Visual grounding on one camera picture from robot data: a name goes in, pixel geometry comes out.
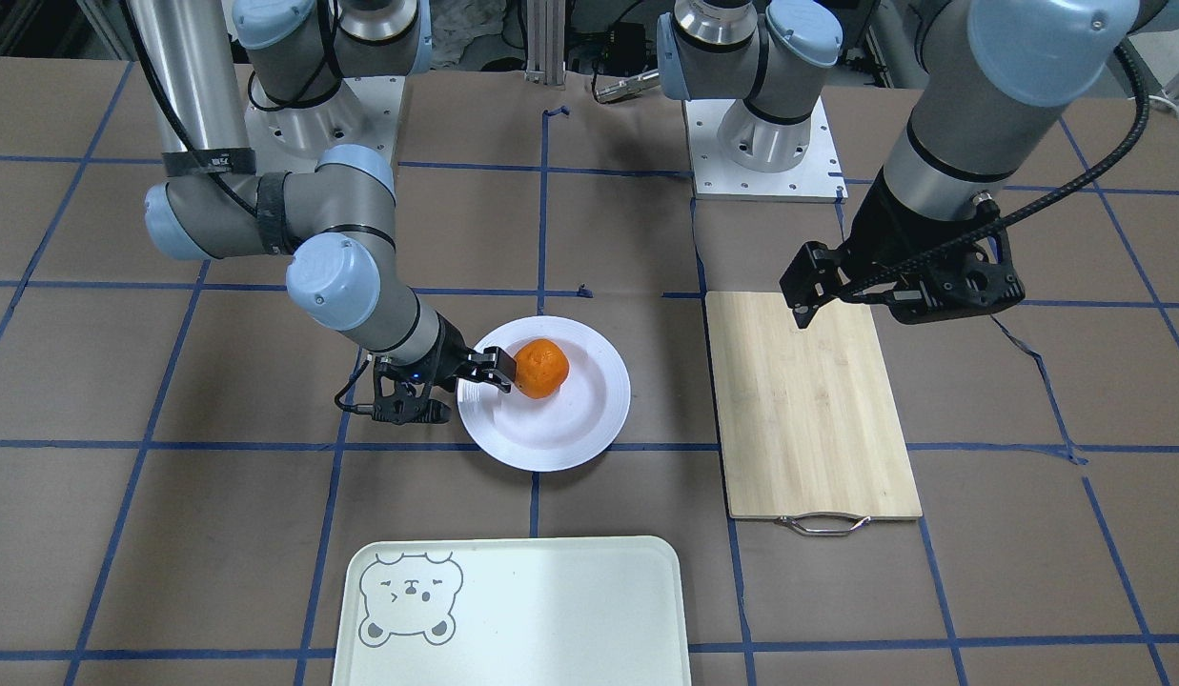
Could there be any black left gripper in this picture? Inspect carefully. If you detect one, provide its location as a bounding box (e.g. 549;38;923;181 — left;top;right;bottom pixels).
778;177;1026;330

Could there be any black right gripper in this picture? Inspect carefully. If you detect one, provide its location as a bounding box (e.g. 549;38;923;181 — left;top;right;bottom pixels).
373;315;518;426

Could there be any orange fruit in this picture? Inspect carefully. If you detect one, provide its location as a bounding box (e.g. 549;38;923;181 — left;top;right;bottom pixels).
514;338;569;400

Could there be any white round plate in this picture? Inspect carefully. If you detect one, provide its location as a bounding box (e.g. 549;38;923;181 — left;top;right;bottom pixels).
456;315;631;471

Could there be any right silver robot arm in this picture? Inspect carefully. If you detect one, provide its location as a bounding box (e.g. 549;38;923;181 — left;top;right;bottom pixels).
119;1;518;426

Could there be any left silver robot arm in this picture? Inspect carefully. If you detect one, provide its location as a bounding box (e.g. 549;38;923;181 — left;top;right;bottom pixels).
656;1;1179;329

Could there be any cream tray with bear print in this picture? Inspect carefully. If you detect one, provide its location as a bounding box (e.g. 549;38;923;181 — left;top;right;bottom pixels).
332;535;692;685

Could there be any bamboo cutting board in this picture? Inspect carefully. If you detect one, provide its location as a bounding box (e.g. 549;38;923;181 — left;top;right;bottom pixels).
705;292;922;520

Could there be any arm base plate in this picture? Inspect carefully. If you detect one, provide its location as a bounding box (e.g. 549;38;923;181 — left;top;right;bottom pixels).
245;75;407;173
683;99;849;203

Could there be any aluminium frame post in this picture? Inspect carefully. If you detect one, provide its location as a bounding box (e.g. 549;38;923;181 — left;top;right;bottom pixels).
523;0;567;90

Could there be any black braided cable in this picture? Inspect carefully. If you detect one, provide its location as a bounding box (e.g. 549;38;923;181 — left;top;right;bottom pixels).
842;42;1152;298

